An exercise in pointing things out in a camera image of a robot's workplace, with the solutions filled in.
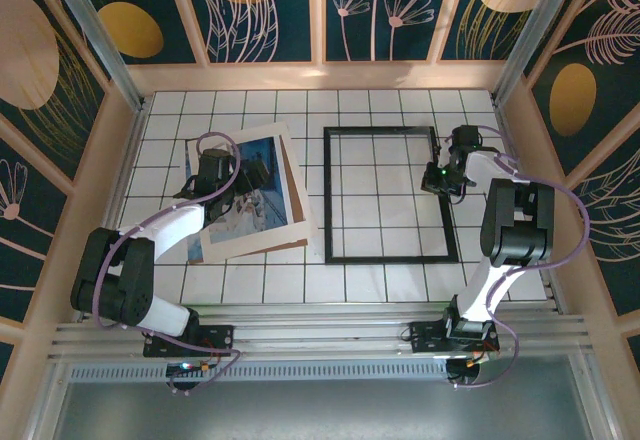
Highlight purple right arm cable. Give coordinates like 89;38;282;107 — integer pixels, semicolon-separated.
479;127;589;390

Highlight teal panel pink flowers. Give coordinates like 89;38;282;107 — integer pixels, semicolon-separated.
325;0;456;61

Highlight white photo mat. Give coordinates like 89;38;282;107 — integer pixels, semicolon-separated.
198;120;312;265

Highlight teal panel pink fern leaves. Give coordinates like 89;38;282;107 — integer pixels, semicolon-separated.
519;0;640;79

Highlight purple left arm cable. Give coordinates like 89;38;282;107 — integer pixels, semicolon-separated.
92;130;244;396

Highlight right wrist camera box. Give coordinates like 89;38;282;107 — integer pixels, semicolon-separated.
421;162;447;195

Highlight black picture frame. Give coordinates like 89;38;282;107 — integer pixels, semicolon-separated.
322;125;460;265

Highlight teal panel orange circle leaves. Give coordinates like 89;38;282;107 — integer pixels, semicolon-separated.
178;0;314;64

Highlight aluminium mounting rail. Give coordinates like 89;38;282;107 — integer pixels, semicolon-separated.
47;302;594;361

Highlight brown backing board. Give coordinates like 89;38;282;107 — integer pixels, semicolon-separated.
262;134;310;252

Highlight teal panel tall gold oval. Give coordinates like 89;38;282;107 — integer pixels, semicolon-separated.
529;12;640;177

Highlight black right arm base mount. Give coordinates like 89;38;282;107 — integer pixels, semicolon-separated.
408;320;501;359

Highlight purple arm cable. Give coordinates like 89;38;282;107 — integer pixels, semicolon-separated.
479;127;589;390
92;130;244;396

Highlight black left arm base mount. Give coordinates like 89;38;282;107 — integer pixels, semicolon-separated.
143;323;236;359

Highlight aluminium corner post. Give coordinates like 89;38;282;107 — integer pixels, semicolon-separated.
42;0;147;112
491;0;586;106

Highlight perforated metal cable tray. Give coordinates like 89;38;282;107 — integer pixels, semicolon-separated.
64;362;451;382

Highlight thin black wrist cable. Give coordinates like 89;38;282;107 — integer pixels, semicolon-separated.
447;187;476;207

